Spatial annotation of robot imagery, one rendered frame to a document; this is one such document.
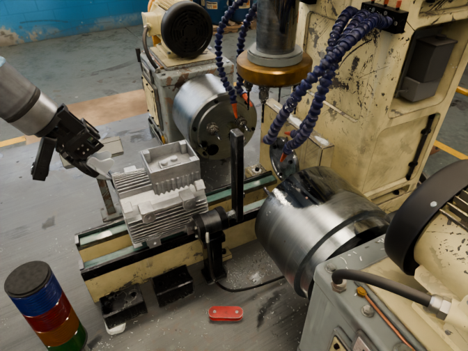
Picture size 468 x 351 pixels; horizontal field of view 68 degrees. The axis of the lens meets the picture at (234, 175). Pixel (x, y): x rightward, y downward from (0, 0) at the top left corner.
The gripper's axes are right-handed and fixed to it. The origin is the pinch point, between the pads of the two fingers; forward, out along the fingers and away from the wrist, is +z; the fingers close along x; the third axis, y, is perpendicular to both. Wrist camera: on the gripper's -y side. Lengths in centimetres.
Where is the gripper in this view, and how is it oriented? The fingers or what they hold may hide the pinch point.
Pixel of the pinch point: (104, 177)
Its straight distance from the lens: 92.3
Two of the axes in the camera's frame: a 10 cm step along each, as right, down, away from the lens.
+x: -4.4, -5.5, 7.1
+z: 4.6, 5.4, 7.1
